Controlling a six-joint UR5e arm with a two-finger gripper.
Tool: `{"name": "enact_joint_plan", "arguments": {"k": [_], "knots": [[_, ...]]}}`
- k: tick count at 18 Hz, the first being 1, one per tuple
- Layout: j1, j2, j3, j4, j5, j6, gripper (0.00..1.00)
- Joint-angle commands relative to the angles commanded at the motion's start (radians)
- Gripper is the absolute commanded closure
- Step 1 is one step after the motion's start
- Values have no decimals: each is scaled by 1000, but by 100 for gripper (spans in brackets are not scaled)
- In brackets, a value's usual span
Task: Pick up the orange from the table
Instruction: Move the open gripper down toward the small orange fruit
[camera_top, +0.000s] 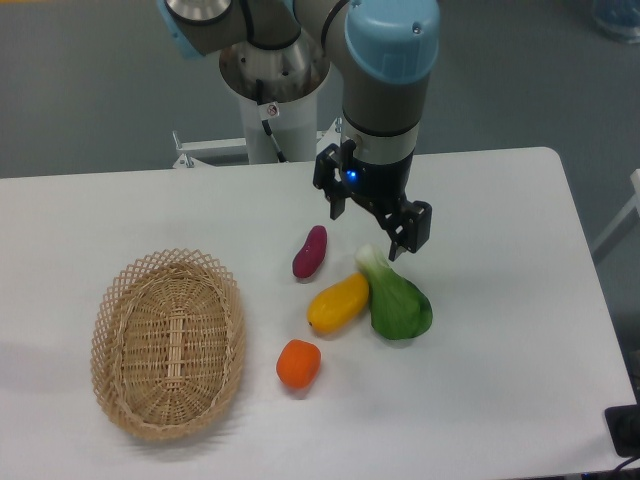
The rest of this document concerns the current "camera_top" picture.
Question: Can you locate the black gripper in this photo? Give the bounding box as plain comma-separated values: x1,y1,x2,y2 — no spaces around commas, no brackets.
313,141,433,261

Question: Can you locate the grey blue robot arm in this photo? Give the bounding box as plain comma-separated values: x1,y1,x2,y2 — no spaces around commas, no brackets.
157,1,440,257

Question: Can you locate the purple sweet potato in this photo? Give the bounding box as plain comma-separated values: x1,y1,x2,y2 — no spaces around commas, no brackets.
292,225,328,279

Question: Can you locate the yellow mango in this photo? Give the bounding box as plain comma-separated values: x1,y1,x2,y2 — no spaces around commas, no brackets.
307,272,369,335

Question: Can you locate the green bok choy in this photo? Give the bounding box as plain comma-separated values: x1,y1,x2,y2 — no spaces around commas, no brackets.
355,244,433,340

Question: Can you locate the orange fruit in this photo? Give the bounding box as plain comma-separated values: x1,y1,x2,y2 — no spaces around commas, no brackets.
276,339,321,389

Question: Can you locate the woven wicker basket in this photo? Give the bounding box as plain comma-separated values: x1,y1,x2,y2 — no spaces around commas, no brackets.
91,249,246,441

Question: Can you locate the white furniture leg right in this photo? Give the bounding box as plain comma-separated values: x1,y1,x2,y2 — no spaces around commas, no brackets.
590,169,639,265

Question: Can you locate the blue object top right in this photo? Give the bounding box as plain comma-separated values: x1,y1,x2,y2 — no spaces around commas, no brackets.
592,0,639,44

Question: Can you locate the black device at table edge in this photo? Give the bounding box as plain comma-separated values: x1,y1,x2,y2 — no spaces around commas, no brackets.
604,404,639,458

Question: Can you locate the black cable on pedestal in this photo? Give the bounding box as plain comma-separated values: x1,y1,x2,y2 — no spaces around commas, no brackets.
255,78,290,164

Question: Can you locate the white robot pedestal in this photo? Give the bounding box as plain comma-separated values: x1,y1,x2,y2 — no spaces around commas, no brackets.
219,32,330,164

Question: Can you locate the white metal base frame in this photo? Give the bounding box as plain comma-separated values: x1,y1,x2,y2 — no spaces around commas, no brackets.
172,116,344,169

